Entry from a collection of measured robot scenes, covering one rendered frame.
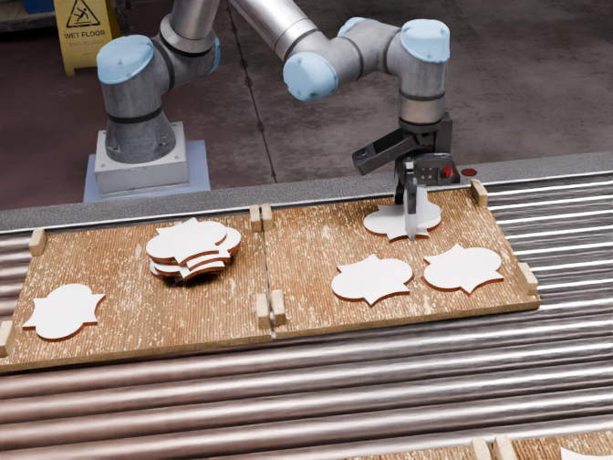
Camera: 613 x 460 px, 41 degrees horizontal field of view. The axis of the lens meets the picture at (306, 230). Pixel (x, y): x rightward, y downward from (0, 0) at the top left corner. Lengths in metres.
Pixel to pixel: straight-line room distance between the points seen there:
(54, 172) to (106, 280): 2.50
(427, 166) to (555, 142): 2.46
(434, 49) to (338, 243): 0.37
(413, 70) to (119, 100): 0.67
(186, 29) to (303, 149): 2.11
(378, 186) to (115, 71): 0.57
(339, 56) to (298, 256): 0.35
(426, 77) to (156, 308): 0.56
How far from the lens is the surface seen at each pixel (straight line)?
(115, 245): 1.50
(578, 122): 4.02
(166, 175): 1.76
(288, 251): 1.41
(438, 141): 1.38
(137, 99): 1.72
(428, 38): 1.29
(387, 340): 1.24
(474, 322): 1.30
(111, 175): 1.76
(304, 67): 1.25
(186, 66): 1.77
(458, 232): 1.45
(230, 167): 3.67
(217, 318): 1.29
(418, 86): 1.31
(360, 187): 1.62
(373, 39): 1.34
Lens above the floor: 1.73
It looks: 33 degrees down
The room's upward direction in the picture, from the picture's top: 5 degrees counter-clockwise
